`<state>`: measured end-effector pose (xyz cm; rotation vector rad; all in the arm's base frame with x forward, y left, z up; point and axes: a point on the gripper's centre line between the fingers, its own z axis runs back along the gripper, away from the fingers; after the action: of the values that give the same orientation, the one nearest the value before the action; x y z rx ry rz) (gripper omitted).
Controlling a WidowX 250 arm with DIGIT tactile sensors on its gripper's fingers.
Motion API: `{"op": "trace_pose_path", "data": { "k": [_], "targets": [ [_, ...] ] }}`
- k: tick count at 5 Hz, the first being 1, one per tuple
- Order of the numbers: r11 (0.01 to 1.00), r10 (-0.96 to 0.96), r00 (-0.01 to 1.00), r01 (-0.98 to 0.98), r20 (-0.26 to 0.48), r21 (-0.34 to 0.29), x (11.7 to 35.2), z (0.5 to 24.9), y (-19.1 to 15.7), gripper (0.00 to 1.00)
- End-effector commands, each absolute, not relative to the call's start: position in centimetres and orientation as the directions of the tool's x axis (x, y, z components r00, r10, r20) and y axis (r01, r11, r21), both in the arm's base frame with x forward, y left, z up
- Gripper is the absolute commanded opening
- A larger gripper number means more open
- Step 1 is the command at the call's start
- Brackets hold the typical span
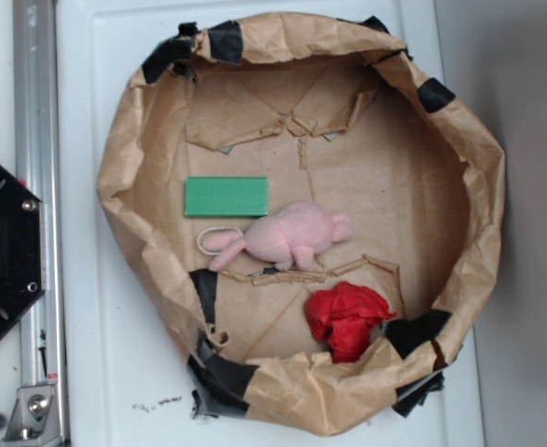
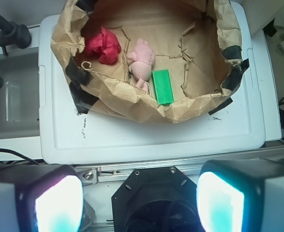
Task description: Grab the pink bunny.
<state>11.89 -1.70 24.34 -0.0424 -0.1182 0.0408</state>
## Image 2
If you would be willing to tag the white plastic bin lid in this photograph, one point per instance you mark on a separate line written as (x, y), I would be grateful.
(68, 137)

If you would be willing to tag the crumpled red paper ball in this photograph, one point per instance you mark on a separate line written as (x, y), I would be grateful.
(104, 45)

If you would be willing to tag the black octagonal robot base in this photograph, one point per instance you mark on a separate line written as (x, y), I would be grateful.
(156, 200)

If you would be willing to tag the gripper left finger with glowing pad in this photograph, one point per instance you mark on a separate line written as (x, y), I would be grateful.
(40, 198)

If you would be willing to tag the aluminium extrusion rail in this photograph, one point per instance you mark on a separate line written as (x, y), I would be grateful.
(95, 173)

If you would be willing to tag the pink plush bunny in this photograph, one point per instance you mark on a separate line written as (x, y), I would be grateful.
(143, 59)

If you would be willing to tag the clear plastic storage bin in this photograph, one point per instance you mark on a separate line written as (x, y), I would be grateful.
(19, 95)

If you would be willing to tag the green rectangular block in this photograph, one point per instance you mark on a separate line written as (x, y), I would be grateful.
(162, 87)

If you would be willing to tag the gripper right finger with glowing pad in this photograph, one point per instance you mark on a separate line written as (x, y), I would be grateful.
(242, 195)

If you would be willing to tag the brown paper bag tray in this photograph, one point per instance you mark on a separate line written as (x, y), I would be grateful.
(197, 41)

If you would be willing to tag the black clamp handle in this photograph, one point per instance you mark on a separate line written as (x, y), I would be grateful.
(12, 33)

